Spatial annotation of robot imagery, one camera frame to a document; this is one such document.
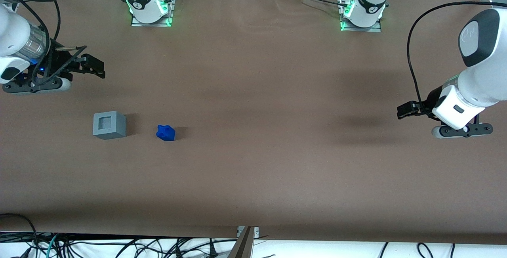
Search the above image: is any brown table cover sheet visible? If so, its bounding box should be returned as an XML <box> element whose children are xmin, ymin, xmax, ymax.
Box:
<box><xmin>0</xmin><ymin>0</ymin><xmax>507</xmax><ymax>247</ymax></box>

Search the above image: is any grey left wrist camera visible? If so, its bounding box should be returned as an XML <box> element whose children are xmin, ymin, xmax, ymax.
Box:
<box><xmin>431</xmin><ymin>122</ymin><xmax>494</xmax><ymax>139</ymax></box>

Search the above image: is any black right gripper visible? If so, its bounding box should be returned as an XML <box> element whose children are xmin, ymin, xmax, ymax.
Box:
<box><xmin>25</xmin><ymin>46</ymin><xmax>106</xmax><ymax>88</ymax></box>

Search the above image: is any teal floor cable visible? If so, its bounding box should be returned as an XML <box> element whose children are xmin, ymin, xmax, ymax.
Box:
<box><xmin>38</xmin><ymin>232</ymin><xmax>61</xmax><ymax>258</ymax></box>

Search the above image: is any small metal bracket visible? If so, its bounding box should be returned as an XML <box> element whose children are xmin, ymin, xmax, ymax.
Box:
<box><xmin>237</xmin><ymin>226</ymin><xmax>260</xmax><ymax>238</ymax></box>

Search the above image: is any aluminium frame profile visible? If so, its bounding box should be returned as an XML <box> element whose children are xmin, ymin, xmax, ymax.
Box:
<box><xmin>228</xmin><ymin>226</ymin><xmax>256</xmax><ymax>258</ymax></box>

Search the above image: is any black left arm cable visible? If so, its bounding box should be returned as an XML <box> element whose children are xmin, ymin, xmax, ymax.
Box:
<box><xmin>407</xmin><ymin>0</ymin><xmax>507</xmax><ymax>116</ymax></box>

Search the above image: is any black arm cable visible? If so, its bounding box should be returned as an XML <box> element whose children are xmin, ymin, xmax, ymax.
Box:
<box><xmin>407</xmin><ymin>0</ymin><xmax>507</xmax><ymax>116</ymax></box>
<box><xmin>0</xmin><ymin>0</ymin><xmax>88</xmax><ymax>88</ymax></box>

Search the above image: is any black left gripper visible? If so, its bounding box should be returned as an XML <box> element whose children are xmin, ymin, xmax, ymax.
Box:
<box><xmin>397</xmin><ymin>85</ymin><xmax>452</xmax><ymax>120</ymax></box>

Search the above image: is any blue plastic part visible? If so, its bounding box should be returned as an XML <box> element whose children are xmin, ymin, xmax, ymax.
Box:
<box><xmin>156</xmin><ymin>124</ymin><xmax>176</xmax><ymax>142</ymax></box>

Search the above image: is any gray cube base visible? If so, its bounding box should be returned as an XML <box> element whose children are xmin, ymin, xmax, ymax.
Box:
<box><xmin>93</xmin><ymin>111</ymin><xmax>127</xmax><ymax>140</ymax></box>

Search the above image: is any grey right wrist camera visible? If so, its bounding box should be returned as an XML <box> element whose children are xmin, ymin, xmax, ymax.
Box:
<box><xmin>2</xmin><ymin>76</ymin><xmax>72</xmax><ymax>94</ymax></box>

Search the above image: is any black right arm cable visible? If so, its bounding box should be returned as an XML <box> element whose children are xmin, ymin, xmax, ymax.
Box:
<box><xmin>0</xmin><ymin>0</ymin><xmax>88</xmax><ymax>88</ymax></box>

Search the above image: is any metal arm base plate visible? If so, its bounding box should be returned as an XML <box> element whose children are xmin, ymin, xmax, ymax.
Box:
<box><xmin>340</xmin><ymin>20</ymin><xmax>382</xmax><ymax>32</ymax></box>
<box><xmin>131</xmin><ymin>15</ymin><xmax>173</xmax><ymax>27</ymax></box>

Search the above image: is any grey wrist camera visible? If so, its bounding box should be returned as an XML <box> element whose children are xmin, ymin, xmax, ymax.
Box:
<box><xmin>2</xmin><ymin>76</ymin><xmax>72</xmax><ymax>94</ymax></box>
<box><xmin>431</xmin><ymin>122</ymin><xmax>494</xmax><ymax>139</ymax></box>

